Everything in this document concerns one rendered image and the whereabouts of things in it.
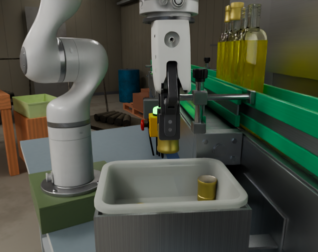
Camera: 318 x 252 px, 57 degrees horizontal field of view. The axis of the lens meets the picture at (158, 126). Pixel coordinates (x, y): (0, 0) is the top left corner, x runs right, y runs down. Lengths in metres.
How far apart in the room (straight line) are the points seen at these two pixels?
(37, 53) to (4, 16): 6.97
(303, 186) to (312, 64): 0.37
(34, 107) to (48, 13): 2.37
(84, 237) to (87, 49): 0.49
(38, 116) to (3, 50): 4.68
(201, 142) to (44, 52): 0.44
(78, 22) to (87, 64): 7.17
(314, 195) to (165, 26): 0.28
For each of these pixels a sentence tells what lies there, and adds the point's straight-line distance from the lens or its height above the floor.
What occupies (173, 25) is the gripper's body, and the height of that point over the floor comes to 1.25.
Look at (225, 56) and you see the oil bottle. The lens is 0.82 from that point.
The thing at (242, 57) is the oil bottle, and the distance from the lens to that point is 0.70.
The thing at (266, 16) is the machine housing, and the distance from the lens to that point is 1.05.
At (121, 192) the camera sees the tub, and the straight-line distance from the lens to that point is 0.57.
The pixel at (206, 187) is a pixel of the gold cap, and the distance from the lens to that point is 0.54.
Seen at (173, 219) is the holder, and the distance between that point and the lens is 0.42.
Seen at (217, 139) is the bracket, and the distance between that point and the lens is 0.59.
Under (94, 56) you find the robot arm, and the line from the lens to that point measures 0.83.
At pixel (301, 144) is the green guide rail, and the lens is 0.47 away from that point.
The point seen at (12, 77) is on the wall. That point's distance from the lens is 7.74.
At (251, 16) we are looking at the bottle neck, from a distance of 0.72.
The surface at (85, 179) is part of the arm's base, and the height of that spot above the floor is 0.85.
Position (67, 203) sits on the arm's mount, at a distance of 0.83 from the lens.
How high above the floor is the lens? 1.22
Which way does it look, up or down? 15 degrees down
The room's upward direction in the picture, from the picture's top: straight up
